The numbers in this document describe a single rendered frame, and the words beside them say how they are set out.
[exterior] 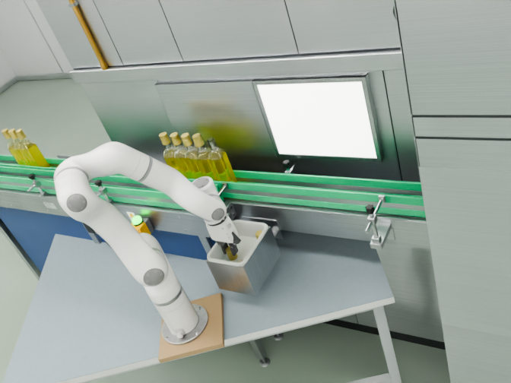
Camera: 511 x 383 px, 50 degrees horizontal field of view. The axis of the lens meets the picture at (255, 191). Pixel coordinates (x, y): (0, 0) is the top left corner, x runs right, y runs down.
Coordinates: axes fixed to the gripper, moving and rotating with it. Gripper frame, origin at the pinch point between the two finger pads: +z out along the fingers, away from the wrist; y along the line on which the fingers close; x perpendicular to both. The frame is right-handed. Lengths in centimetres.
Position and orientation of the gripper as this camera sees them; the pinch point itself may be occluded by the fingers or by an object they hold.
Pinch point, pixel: (229, 248)
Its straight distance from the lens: 205.7
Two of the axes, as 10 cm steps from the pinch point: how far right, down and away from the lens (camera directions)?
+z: 2.9, 7.7, 5.7
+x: -4.7, 6.3, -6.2
